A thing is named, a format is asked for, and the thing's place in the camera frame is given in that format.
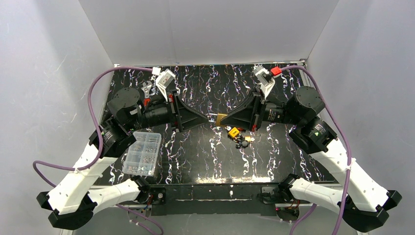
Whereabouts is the brass padlock with steel shackle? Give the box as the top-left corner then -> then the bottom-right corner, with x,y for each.
207,113 -> 227,127

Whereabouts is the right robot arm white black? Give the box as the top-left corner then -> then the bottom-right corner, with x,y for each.
220,86 -> 402,233

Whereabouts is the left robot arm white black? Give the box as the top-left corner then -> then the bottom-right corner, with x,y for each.
36,88 -> 208,230

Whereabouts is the yellow Opel padlock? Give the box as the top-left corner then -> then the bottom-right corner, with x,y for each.
228,127 -> 244,142

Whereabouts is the small brass padlock with figurine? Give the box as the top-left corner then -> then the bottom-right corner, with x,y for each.
244,136 -> 255,143

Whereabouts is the clear plastic screw box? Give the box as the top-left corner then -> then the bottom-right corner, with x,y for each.
122,131 -> 161,177

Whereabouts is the grey white figurine keychain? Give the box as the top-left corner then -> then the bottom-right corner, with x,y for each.
235,141 -> 250,149

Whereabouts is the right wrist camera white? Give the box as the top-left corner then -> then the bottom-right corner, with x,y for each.
253,66 -> 282,98

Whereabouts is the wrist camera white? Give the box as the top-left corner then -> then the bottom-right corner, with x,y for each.
253,66 -> 282,98
153,67 -> 176,102

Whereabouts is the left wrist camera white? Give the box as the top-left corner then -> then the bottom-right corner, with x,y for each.
153,67 -> 176,102

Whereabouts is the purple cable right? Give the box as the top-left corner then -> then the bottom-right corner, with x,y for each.
280,65 -> 352,235

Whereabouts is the purple cable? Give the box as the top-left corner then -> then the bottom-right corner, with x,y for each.
32,66 -> 164,235
280,65 -> 352,235

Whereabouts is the black base frame front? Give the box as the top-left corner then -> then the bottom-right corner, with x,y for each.
118,175 -> 312,216

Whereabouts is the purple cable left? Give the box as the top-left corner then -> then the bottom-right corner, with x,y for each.
32,66 -> 164,235

